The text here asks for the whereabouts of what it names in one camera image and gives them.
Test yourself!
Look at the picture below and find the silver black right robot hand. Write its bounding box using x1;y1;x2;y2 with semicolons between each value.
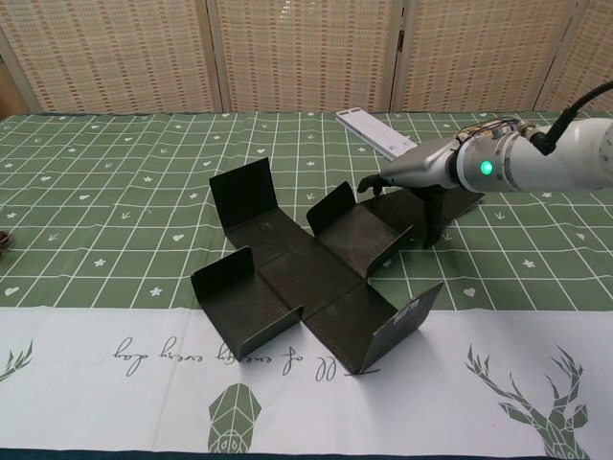
356;138;465;249

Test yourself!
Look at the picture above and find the black foldable cardboard box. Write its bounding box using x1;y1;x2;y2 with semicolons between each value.
190;157;486;376

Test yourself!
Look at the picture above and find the white folding plastic stand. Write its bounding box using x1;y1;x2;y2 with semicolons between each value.
334;107;417;163

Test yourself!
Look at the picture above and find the folding bamboo screen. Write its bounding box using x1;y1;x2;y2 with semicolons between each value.
0;0;613;116

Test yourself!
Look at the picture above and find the green checked tablecloth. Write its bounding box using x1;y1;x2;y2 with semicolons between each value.
0;109;613;460

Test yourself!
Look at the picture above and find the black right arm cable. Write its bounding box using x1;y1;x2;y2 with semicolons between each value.
529;80;613;154

